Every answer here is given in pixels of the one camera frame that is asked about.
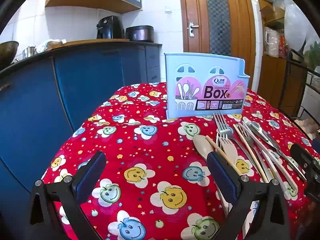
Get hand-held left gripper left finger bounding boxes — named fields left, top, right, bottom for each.
left=29, top=151, right=107, bottom=240

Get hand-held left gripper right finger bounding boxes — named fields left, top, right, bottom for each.
left=206, top=151, right=290, bottom=240

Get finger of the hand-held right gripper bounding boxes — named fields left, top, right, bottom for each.
left=290, top=143, right=320, bottom=178

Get beige chopstick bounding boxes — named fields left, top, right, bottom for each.
left=205, top=135, right=242, bottom=176
left=233, top=124, right=269, bottom=183

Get beige plastic fork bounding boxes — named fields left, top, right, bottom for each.
left=219, top=137, right=250, bottom=178

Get white plastic knife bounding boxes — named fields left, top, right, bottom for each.
left=260, top=149, right=298, bottom=193

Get beige plastic spoon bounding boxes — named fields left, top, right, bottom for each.
left=192, top=135, right=233, bottom=218

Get small metal fork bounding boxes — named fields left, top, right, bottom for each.
left=241, top=122, right=275, bottom=180

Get steel knife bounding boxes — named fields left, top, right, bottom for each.
left=242, top=116, right=307, bottom=182

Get light blue utensil box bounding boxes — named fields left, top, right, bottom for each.
left=164, top=52, right=250, bottom=119

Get pile of eggs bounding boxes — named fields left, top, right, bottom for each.
left=294, top=119, right=320, bottom=140

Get red smiley-print tablecloth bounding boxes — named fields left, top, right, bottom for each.
left=41, top=82, right=320, bottom=240

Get wooden shelf unit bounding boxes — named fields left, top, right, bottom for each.
left=252, top=0, right=308, bottom=110

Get blue kitchen counter cabinet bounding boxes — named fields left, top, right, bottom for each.
left=0, top=41, right=163, bottom=240

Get green leafy vegetables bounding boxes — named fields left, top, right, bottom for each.
left=304, top=41, right=320, bottom=65

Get red sauce bottle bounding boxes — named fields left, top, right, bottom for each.
left=279, top=30, right=289, bottom=58

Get white plastic jug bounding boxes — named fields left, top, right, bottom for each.
left=265, top=27, right=279, bottom=57

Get steel kettle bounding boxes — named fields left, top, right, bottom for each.
left=22, top=46, right=38, bottom=58

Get crumpled white bag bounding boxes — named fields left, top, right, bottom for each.
left=36, top=39, right=67, bottom=53

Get clear plastic bag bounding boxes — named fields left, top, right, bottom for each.
left=284, top=0, right=320, bottom=55

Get cardboard box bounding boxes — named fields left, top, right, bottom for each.
left=260, top=5, right=285, bottom=23

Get dark wok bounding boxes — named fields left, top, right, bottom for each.
left=0, top=41, right=19, bottom=64

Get black air fryer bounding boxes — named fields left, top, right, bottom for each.
left=96, top=16, right=125, bottom=40

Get dark rice cooker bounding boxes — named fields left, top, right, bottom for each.
left=125, top=25, right=154, bottom=42

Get wooden door with glass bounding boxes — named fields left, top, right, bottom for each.
left=178, top=0, right=258, bottom=90

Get black wire rack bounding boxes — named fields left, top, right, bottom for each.
left=277, top=49, right=320, bottom=140

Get metal door handle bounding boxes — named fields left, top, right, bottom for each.
left=188, top=22, right=200, bottom=37

